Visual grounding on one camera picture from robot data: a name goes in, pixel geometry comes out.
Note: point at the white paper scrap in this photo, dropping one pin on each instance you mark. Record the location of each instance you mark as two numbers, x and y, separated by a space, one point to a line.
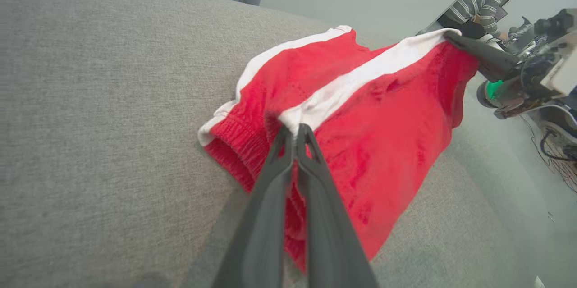
539 282

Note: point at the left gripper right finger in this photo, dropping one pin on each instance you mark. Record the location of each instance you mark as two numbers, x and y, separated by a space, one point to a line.
329 234

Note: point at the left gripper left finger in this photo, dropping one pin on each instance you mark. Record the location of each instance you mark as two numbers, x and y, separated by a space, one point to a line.
263 225

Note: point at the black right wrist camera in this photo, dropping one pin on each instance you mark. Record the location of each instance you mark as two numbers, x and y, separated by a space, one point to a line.
556 22

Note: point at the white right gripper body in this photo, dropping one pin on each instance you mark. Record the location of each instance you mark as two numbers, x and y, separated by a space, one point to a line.
536 76

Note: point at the red white sports shorts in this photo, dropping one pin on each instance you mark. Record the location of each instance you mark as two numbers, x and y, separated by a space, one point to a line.
383 134

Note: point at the grey fabric sofa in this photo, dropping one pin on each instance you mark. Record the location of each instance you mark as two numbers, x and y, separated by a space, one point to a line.
90 144

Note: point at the person in striped shirt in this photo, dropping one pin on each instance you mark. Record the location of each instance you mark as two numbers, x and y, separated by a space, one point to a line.
480 2

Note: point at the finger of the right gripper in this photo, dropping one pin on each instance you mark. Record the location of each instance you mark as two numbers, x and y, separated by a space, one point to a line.
493 74
487 53

